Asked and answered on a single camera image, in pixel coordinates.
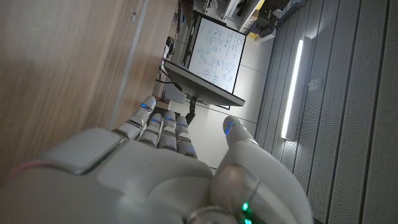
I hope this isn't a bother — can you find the ceiling light strip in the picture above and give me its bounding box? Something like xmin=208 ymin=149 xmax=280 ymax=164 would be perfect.
xmin=280 ymin=36 xmax=313 ymax=141

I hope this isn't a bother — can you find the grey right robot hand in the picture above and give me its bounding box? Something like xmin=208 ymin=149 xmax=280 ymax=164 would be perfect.
xmin=0 ymin=95 xmax=315 ymax=224

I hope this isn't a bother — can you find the whiteboard with writing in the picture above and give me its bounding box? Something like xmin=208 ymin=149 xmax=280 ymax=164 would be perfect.
xmin=187 ymin=17 xmax=247 ymax=94

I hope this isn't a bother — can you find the black computer monitor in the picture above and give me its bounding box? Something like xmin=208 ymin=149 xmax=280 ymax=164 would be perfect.
xmin=164 ymin=60 xmax=246 ymax=107

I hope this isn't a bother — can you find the white shelf cabinet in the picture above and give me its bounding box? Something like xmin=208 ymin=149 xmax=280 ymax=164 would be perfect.
xmin=222 ymin=0 xmax=265 ymax=34

